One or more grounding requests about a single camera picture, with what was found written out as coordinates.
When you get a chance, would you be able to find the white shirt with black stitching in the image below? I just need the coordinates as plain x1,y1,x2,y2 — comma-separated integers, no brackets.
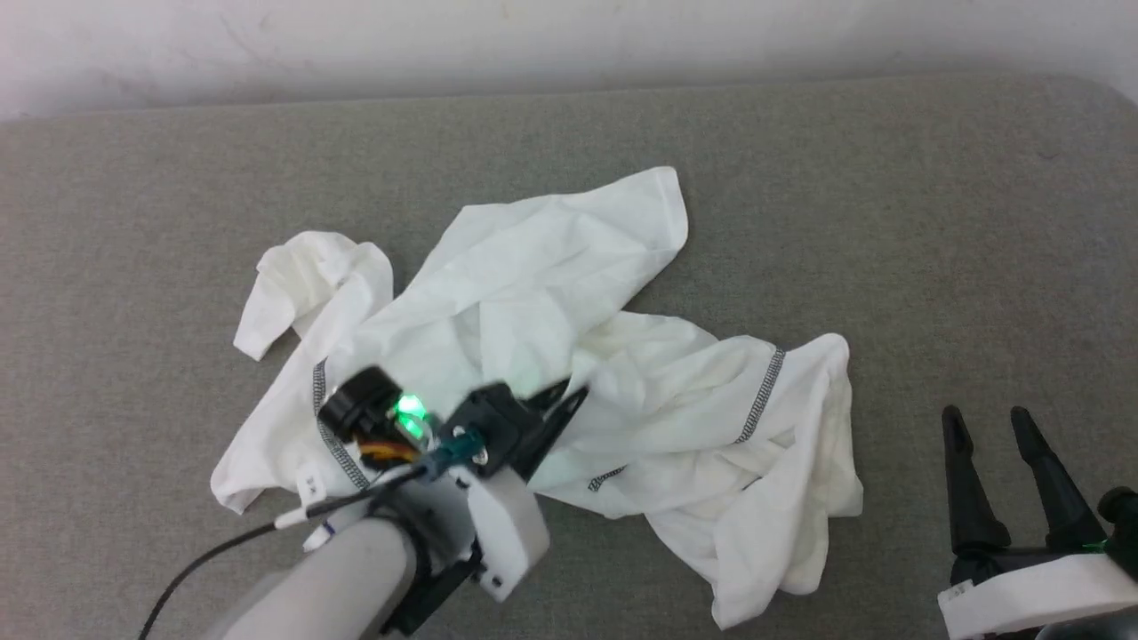
210,166,865,630

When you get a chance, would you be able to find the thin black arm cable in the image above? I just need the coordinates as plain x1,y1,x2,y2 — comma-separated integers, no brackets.
138,462,445,640

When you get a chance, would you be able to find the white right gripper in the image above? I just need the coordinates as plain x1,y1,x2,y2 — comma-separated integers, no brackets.
938,405,1138,640

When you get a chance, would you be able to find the grey fabric sofa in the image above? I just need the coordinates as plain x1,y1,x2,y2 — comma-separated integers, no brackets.
0,73,1138,640

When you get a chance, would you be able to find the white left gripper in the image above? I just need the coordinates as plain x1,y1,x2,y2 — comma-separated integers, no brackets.
449,380,590,604

